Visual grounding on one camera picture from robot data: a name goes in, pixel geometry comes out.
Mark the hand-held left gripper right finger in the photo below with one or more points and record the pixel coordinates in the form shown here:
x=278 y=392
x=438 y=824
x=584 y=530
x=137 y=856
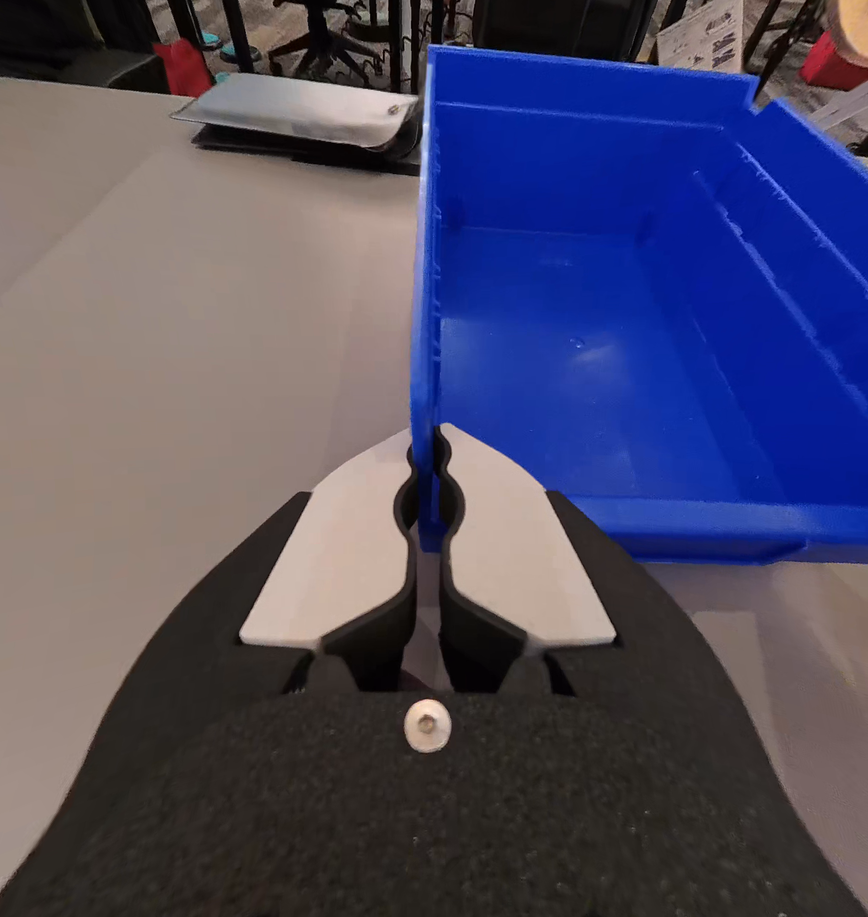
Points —
x=527 y=566

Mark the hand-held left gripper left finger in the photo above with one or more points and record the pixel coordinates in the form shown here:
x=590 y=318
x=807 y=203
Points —
x=326 y=566

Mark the blue plastic bin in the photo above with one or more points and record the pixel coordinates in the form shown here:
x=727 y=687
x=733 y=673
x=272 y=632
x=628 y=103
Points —
x=620 y=358

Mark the grey flat object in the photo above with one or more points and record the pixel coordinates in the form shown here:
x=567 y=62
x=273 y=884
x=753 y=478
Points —
x=297 y=107

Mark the black swivel office chair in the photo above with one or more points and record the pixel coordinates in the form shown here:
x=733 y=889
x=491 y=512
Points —
x=323 y=36

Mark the printed paper on black stand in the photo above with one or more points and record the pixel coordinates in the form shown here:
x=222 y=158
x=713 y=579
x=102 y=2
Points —
x=699 y=36

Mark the wooden sign board on stand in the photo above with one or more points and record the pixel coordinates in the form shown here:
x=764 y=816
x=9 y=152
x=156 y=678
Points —
x=864 y=28

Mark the black metal desk frame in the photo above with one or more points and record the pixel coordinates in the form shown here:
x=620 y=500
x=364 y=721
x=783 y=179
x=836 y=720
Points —
x=237 y=28

